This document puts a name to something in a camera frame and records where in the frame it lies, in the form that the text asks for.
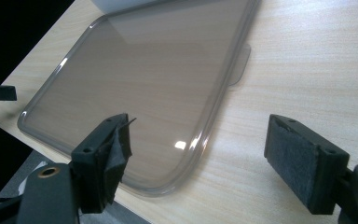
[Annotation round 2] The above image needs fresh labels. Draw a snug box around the white object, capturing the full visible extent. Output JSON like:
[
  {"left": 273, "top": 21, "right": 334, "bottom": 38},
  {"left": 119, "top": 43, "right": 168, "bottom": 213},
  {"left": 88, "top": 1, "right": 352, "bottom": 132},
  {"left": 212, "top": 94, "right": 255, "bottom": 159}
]
[{"left": 90, "top": 0, "right": 166, "bottom": 16}]

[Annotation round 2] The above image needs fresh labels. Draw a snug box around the transparent grey plastic tray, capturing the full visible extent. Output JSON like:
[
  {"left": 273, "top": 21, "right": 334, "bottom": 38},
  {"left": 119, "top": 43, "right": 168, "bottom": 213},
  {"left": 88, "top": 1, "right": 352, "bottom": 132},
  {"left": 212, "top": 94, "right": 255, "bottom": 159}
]
[{"left": 17, "top": 0, "right": 263, "bottom": 198}]

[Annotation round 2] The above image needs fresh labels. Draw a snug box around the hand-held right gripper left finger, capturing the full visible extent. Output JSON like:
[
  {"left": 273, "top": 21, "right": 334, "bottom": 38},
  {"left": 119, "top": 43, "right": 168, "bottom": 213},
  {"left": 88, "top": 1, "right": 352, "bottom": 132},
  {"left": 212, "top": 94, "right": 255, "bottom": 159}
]
[{"left": 70, "top": 113, "right": 137, "bottom": 215}]

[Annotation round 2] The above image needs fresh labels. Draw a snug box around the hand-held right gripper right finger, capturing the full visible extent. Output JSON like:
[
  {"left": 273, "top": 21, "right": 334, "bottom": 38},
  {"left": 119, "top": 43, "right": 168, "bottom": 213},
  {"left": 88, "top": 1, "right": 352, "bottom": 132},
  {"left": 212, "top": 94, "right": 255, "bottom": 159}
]
[{"left": 263, "top": 113, "right": 351, "bottom": 216}]

